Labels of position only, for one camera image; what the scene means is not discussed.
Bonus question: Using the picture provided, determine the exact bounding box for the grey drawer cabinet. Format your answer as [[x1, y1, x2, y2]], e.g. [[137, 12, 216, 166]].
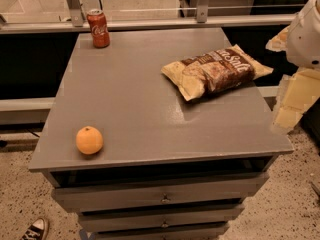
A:
[[28, 27, 295, 240]]

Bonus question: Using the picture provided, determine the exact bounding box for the grey drawer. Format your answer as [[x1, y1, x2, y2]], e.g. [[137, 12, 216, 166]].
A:
[[79, 204, 244, 232], [53, 172, 269, 212], [96, 223, 228, 240]]

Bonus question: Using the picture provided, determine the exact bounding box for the top grey drawer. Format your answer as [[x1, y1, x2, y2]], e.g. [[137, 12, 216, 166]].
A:
[[53, 172, 269, 212]]

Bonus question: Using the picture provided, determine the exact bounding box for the bottom grey drawer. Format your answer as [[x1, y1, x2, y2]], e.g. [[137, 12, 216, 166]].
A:
[[96, 223, 228, 240]]

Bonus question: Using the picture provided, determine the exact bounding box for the metal railing frame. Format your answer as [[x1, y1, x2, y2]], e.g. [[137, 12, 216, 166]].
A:
[[0, 0, 308, 34]]

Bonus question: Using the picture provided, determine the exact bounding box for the brown chip bag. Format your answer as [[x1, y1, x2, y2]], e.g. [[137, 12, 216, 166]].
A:
[[161, 45, 273, 101]]

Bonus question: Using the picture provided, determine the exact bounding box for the middle grey drawer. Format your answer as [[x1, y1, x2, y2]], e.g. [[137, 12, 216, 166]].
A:
[[79, 204, 244, 232]]

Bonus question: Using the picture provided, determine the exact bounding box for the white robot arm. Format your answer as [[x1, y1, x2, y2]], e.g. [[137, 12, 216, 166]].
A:
[[266, 0, 320, 134]]

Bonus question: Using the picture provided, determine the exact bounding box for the black white sneaker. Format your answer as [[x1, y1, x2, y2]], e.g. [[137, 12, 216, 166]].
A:
[[19, 217, 48, 240]]

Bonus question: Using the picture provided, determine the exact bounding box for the red cola can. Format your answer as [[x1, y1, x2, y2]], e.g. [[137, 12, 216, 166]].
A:
[[87, 9, 110, 48]]

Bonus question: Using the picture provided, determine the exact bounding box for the orange fruit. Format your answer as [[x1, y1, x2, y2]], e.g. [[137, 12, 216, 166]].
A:
[[76, 126, 103, 155]]

